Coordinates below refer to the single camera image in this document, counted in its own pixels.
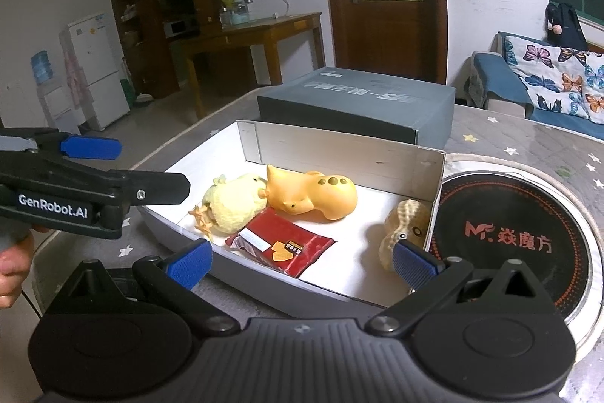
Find pink hanging cloth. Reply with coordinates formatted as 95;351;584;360
59;30;82;109

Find grey star-patterned desktop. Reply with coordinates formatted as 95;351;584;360
28;86;604;403

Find butterfly print blanket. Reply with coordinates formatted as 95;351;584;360
502;35;604;123

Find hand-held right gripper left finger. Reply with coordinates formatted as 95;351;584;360
45;239;241;338

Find red snack packet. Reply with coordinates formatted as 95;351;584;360
225;207;336;279

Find black backpack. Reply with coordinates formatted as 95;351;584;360
545;3;591;52

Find tan peanut toy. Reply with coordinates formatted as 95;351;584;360
380;200;433;274

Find yellow plush chick toy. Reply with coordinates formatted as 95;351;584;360
189;173;269;239

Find orange capybara toy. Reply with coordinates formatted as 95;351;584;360
265;164;358;222

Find person's left hand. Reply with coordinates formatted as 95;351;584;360
0;237;37;310

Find white water dispenser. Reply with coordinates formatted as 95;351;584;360
38;79;81;136

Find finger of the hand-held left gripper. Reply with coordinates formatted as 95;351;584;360
0;127;123;161
0;153;192;209

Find round black induction cooktop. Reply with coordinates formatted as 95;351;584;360
427;154;603;353

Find blue sofa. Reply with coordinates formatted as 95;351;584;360
469;31;604;136

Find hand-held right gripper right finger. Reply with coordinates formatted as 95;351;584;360
365;240;563;338

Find blue water bottle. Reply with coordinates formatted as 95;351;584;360
31;50;56;83

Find dark grey box lid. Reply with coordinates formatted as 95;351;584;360
257;65;456;149

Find wooden table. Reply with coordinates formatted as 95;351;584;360
169;12;326;119

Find white refrigerator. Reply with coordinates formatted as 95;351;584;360
67;11;131;131

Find white cardboard box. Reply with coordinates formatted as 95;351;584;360
139;119;447;308

